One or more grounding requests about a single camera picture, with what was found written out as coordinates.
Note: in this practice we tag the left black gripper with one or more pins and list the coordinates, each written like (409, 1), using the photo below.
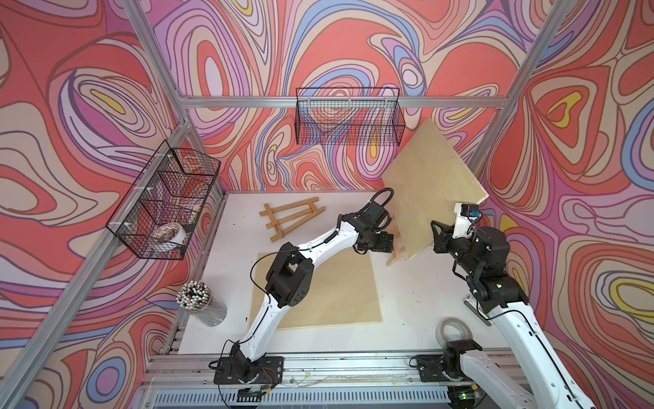
(386, 244)

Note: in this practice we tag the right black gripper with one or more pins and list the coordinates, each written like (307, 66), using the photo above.
(438, 239)

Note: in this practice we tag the plywood board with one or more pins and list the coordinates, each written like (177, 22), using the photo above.
(343, 291)
(428, 178)

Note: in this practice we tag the wooden easel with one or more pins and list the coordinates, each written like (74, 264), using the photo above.
(398, 252)
(286, 219)

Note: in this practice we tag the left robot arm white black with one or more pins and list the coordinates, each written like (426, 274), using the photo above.
(289, 278)

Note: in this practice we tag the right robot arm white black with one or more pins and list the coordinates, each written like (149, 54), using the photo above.
(482, 253)

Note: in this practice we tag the silver stapler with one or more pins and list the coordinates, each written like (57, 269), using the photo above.
(472, 304)

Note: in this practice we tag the clear tape roll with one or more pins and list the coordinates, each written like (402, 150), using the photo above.
(452, 329)

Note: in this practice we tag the silver cup of pencils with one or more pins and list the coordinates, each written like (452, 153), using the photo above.
(199, 300)

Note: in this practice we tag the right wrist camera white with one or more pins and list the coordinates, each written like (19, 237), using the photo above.
(467, 215)

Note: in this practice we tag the back black wire basket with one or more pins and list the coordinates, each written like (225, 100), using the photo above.
(349, 116)

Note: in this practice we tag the black wire basket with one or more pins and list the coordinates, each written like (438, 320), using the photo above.
(349, 116)
(173, 187)

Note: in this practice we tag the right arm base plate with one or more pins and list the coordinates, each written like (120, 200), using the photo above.
(431, 369)

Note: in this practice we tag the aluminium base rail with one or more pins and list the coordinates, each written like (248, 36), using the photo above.
(320, 380)

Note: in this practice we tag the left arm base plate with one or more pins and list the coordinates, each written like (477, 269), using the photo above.
(266, 371)

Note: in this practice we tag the left black wire basket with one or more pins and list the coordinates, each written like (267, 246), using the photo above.
(173, 187)

